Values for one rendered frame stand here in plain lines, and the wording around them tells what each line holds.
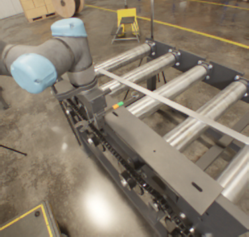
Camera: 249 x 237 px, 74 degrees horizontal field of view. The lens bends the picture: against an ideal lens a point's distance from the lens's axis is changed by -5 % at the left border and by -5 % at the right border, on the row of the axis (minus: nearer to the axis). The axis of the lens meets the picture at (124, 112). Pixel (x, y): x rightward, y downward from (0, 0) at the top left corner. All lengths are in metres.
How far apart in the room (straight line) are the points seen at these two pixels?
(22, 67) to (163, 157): 0.39
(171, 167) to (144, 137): 0.12
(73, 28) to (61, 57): 0.07
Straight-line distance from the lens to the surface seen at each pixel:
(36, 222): 1.49
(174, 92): 1.15
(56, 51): 0.38
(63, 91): 0.46
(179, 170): 0.48
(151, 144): 0.51
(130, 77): 1.26
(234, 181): 0.81
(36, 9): 8.07
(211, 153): 1.01
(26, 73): 0.35
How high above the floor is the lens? 1.59
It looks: 44 degrees down
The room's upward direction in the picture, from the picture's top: 8 degrees counter-clockwise
